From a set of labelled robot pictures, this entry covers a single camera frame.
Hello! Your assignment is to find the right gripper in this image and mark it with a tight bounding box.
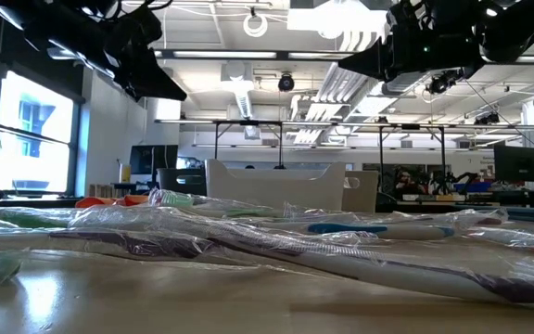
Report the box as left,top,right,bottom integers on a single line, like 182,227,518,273
338,0,486,83

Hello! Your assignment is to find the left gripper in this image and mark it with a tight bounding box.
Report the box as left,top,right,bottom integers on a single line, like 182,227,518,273
108,44,188,102

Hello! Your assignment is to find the blue toothbrush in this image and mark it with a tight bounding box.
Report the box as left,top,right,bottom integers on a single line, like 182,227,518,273
266,221,458,241

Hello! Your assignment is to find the black ceiling device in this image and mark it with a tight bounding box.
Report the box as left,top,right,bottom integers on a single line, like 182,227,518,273
426,67,465,96

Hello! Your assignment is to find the black computer monitor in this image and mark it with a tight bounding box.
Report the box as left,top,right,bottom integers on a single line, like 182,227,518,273
493,146,534,184
129,144,179,176

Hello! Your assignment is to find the grey plastic bin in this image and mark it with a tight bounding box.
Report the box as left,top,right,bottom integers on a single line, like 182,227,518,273
157,167,208,196

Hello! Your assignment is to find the person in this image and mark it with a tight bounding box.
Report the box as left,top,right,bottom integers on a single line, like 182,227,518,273
394,167,428,196

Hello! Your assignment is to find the orange cloth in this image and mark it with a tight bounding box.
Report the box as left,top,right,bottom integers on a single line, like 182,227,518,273
75,194,150,209

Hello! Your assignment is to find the translucent cream plastic bin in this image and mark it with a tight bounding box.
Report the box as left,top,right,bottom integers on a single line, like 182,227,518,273
340,170,380,213

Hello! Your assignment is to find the orange wrapped toothbrush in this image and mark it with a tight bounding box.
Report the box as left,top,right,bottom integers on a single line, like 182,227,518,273
468,226,534,254

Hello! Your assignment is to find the black background rack frame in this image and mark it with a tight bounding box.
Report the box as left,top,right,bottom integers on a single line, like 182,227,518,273
154,118,534,171

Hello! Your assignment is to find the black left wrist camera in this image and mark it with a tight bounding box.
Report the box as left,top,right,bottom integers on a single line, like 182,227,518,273
102,2,164,47

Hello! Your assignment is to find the black dome camera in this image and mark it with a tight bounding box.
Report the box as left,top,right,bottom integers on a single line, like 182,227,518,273
277,72,297,93

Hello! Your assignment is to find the white cable coil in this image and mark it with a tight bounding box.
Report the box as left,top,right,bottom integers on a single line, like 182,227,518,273
242,12,269,39

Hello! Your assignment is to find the white plastic handled bin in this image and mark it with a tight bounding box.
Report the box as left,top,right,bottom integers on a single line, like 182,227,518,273
204,159,347,211

